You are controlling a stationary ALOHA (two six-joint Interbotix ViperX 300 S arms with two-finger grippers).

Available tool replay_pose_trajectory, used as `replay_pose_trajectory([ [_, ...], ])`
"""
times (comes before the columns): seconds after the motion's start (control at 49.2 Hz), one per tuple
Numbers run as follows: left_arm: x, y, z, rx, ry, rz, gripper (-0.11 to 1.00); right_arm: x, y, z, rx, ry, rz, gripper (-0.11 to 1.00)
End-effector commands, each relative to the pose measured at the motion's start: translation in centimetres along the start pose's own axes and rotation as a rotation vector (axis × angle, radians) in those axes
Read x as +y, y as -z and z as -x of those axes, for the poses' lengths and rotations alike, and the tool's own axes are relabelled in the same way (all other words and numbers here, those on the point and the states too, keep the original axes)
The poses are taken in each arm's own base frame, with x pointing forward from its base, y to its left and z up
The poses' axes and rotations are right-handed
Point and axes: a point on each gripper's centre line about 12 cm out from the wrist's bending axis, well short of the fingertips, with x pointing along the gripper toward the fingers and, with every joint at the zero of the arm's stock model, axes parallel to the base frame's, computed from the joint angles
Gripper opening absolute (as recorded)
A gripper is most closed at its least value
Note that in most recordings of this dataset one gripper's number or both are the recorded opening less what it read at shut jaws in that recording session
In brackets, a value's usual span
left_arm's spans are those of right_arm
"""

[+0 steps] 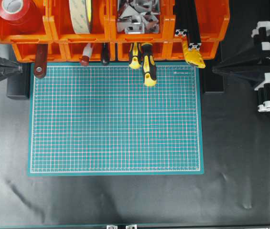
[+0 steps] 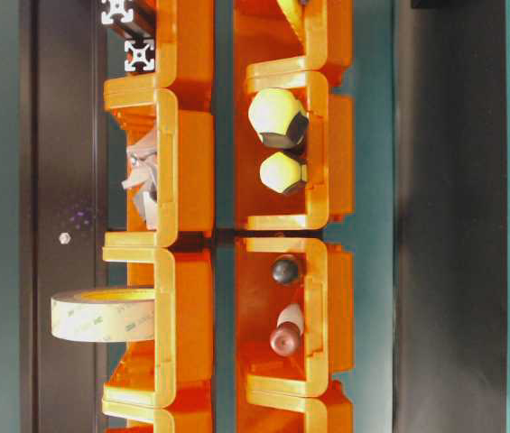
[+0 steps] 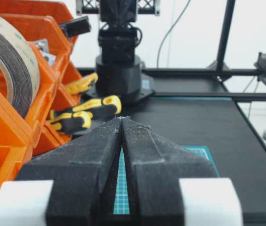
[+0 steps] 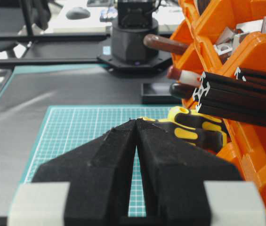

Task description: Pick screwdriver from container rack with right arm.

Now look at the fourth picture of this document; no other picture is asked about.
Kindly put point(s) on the black shallow tray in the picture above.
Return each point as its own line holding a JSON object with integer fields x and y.
{"x": 157, "y": 94}

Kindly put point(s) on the black left robot arm base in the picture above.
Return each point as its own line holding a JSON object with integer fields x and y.
{"x": 125, "y": 49}

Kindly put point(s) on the green cutting mat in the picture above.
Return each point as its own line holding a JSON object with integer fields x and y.
{"x": 66, "y": 127}

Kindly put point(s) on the dark brown tool handle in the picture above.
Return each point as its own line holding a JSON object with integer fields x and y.
{"x": 180, "y": 90}

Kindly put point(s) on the black office chair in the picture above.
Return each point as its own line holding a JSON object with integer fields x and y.
{"x": 14, "y": 12}

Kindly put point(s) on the black aluminium extrusion bar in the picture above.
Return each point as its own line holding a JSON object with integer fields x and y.
{"x": 230, "y": 98}

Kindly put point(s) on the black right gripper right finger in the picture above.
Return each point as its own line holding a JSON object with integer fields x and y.
{"x": 173, "y": 172}

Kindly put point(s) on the brown wooden tool handle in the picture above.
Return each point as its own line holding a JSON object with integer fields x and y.
{"x": 164, "y": 44}

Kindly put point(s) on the silver corner brackets pile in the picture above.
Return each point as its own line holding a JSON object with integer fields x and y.
{"x": 230, "y": 39}

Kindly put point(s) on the yellow black handled screwdriver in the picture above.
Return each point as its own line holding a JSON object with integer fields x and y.
{"x": 198, "y": 129}

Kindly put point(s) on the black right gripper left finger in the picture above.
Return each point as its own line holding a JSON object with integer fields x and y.
{"x": 99, "y": 173}

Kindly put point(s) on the black computer mouse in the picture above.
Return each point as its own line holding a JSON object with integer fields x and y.
{"x": 77, "y": 13}

